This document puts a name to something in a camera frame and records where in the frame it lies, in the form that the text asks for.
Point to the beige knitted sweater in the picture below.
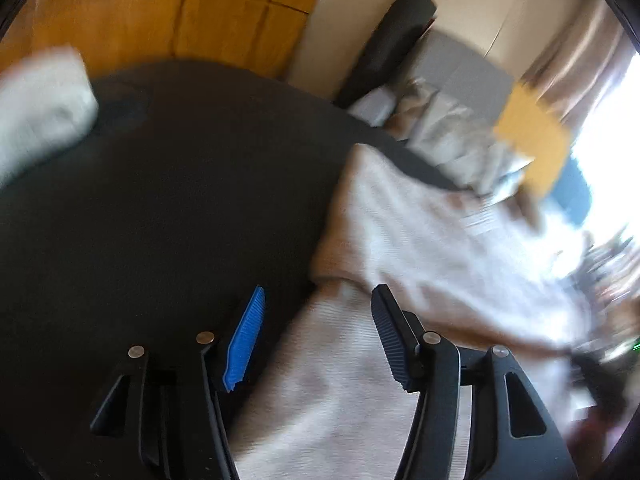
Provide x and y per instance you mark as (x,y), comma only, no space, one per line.
(400,220)

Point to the tiger print cushion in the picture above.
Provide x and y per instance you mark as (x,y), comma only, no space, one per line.
(450,135)

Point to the white knitted folded sweater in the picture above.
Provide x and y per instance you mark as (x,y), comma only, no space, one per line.
(40,105)

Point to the black rolled mat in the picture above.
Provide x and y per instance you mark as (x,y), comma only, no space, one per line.
(390,40)

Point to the person's right forearm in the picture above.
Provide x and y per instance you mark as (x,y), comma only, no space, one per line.
(592,435)

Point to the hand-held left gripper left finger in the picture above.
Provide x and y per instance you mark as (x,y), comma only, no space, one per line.
(245,340)

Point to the beige curtain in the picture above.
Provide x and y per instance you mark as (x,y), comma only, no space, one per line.
(575,60)

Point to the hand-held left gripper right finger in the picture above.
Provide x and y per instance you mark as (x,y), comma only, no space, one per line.
(395,340)

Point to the grey yellow blue sofa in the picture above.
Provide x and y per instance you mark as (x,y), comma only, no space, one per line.
(465,70)

